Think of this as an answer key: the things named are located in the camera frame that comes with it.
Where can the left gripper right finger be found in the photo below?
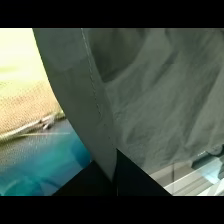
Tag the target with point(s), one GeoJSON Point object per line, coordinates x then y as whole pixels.
{"type": "Point", "coordinates": [133, 180]}

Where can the silver frame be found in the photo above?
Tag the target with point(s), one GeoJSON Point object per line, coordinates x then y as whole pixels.
{"type": "Point", "coordinates": [193, 181]}

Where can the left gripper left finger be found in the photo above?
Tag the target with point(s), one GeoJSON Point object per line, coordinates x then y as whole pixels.
{"type": "Point", "coordinates": [90, 181]}

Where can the grey garment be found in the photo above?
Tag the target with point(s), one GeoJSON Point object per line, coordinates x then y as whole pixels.
{"type": "Point", "coordinates": [143, 96]}

